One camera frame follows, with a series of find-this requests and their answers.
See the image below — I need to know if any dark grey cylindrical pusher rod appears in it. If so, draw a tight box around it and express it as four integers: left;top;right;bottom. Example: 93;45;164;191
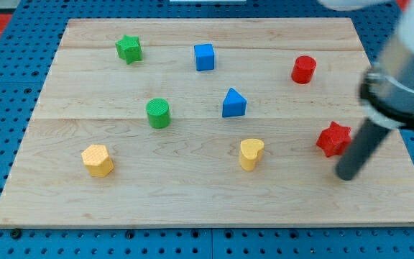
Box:
335;119;390;181

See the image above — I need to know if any red star block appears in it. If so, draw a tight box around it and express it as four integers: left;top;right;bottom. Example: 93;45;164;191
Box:
316;121;351;158

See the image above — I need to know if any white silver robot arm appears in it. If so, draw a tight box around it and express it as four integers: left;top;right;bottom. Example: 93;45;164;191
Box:
335;0;414;181

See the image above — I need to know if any green star block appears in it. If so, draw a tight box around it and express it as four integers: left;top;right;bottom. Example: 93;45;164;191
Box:
115;35;142;65

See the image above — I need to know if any red cylinder block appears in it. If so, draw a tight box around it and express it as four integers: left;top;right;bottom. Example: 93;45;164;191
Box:
291;55;317;84

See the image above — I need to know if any yellow heart block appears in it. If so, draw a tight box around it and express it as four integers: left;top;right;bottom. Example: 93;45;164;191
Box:
239;138;265;171

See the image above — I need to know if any blue triangle block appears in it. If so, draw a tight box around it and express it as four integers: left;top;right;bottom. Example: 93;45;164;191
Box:
222;88;247;117

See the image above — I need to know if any blue cube block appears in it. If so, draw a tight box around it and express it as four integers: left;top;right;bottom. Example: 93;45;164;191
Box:
193;43;215;71

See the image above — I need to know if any green cylinder block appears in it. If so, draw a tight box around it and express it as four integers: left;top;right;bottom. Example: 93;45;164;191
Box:
146;98;171;129

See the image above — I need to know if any light wooden board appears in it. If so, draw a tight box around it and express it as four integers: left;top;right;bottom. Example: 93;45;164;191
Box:
0;18;414;229

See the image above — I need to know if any yellow hexagon block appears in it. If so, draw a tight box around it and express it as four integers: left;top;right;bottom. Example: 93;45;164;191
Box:
81;145;114;178

